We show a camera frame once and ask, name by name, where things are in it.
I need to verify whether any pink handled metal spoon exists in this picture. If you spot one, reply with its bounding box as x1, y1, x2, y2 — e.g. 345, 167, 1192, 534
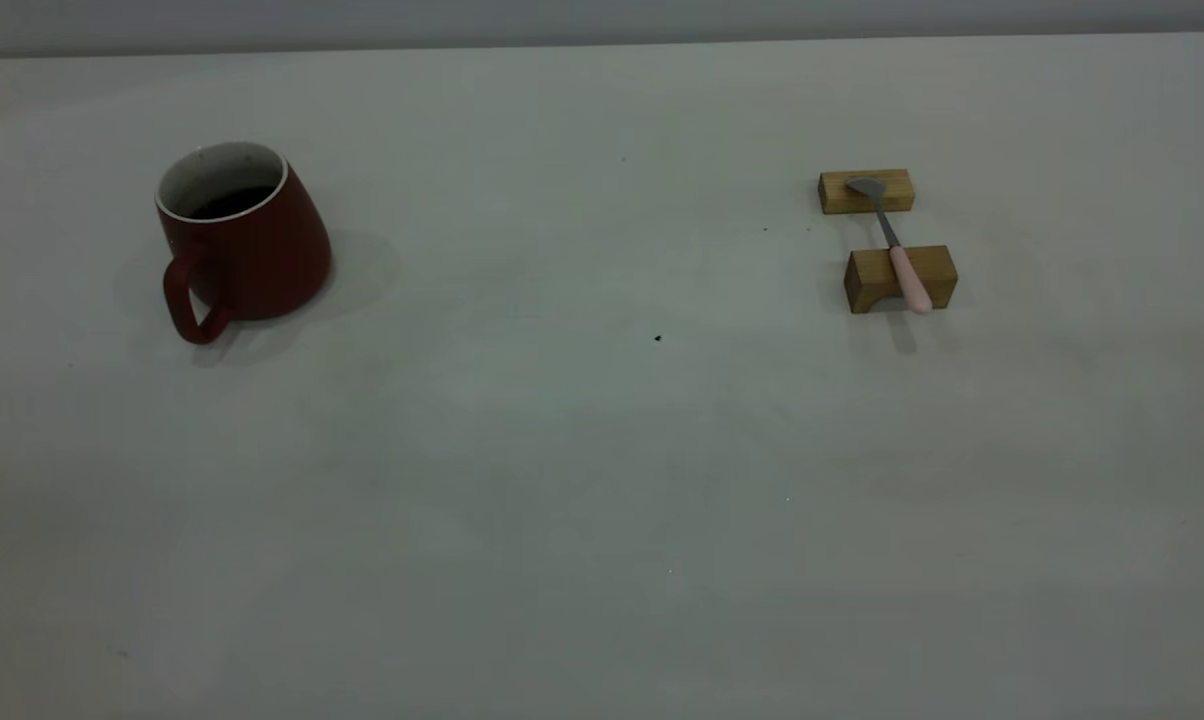
846, 177, 934, 316

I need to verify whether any red ceramic coffee cup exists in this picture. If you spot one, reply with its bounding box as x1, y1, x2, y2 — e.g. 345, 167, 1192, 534
154, 141, 333, 346

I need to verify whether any arched wooden block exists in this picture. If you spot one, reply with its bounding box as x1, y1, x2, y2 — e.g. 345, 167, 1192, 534
843, 245, 959, 315

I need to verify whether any flat rectangular wooden block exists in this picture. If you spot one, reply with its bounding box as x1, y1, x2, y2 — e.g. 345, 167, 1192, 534
818, 169, 915, 216

